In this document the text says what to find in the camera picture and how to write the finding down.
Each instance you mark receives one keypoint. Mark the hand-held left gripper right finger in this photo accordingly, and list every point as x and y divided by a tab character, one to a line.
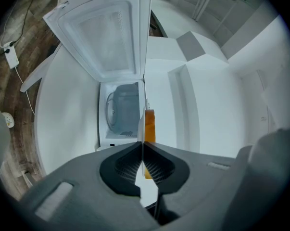
202	177

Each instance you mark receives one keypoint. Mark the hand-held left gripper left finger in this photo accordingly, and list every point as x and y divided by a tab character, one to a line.
87	177

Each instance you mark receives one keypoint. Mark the white microwave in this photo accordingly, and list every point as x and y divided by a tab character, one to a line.
106	40

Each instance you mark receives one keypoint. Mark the glass microwave turntable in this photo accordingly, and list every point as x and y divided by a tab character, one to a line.
110	112

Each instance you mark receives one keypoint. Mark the white round table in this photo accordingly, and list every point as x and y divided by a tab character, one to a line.
67	109

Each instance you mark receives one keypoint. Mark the white slipper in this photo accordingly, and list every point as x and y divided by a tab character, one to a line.
8	120

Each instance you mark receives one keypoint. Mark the white board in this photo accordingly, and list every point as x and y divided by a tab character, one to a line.
39	70

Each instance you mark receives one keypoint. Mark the white power strip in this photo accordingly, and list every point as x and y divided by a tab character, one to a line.
11	55

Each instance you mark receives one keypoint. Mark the white pipes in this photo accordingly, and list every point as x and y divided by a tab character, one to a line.
203	1

